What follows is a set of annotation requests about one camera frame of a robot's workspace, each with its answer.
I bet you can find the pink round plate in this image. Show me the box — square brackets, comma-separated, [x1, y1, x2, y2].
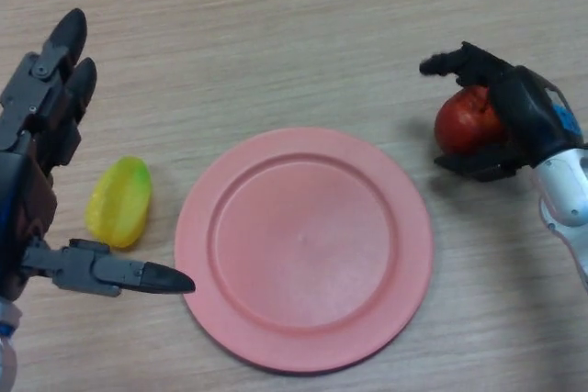
[174, 127, 435, 374]

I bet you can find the yellow green starfruit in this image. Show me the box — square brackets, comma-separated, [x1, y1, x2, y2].
[85, 156, 153, 250]

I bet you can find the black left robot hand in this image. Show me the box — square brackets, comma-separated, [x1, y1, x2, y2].
[0, 7, 197, 301]

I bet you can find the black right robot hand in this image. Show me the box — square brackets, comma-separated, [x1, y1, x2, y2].
[418, 40, 588, 182]

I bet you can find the red apple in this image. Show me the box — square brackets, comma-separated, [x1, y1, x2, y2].
[434, 85, 511, 157]

